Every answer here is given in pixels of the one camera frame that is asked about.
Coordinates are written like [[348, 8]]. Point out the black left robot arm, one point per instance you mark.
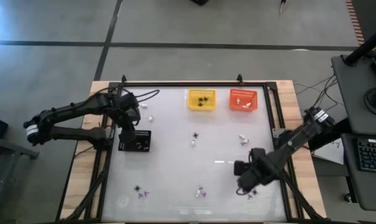
[[72, 107]]

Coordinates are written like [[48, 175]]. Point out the pale stick tool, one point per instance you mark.
[[282, 7]]

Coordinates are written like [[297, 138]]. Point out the orange plastic basket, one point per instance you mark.
[[251, 96]]

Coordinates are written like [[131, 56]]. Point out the grey metal bracket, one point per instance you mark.
[[276, 132]]

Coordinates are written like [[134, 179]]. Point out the black floor object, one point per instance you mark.
[[200, 2]]

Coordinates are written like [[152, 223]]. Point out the grey metal stand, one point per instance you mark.
[[7, 147]]

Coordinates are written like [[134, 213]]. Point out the black plastic basket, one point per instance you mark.
[[144, 135]]

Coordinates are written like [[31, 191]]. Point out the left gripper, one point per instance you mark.
[[130, 118]]

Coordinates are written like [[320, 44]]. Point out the grey desk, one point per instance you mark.
[[368, 189], [352, 87]]

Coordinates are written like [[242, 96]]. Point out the black round stand base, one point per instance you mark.
[[374, 101]]

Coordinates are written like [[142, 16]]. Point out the black frame clamp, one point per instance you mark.
[[123, 79], [240, 79]]

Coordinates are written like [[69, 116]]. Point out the white paper sheet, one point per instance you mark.
[[330, 154]]

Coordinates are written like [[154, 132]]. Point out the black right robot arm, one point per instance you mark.
[[299, 140]]

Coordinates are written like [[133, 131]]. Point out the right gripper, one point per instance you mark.
[[259, 172]]

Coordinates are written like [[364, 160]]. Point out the yellow plastic basket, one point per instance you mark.
[[211, 106]]

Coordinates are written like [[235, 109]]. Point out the backlit black keyboard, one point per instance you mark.
[[372, 155]]

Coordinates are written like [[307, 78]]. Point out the black aluminium table frame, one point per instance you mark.
[[190, 84]]

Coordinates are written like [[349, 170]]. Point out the black diagonal bar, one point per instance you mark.
[[341, 130]]

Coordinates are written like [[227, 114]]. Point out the dark mat with striped edge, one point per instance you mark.
[[374, 15]]

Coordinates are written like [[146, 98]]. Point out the desk caster wheel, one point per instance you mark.
[[348, 198]]

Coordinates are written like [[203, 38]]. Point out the black monitor pole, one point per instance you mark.
[[364, 46]]

